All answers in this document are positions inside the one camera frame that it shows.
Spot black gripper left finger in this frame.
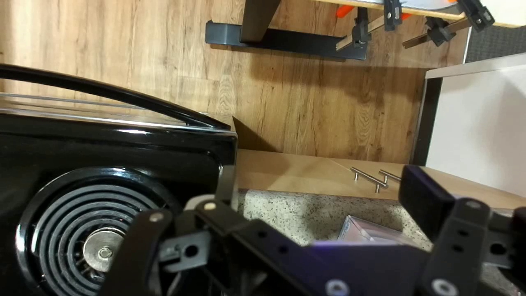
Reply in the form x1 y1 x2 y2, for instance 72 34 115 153
103 196 243 296

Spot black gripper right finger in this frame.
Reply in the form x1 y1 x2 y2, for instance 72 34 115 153
398 163 526 296

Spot wooden cabinet door white inside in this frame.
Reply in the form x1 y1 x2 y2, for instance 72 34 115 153
412 51 526 201

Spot coil burner element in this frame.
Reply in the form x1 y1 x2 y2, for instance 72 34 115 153
15 166 182 296

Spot black electric stove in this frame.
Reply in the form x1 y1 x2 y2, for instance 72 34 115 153
0 89 240 296

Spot dark floor mat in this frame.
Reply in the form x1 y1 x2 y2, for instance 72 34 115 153
465 23 526 64

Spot black clamp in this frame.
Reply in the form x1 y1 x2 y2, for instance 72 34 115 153
383 0 404 31
424 15 457 48
457 0 498 31

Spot wooden table board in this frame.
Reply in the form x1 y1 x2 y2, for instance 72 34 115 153
314 0 467 25

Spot dark metal stand base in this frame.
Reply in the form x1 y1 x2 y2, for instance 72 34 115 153
204 0 370 62

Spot metal bar handle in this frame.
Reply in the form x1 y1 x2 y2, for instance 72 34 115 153
350 164 391 194
376 168 404 186

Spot black oven door handle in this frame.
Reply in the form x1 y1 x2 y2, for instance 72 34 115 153
0 62 235 133

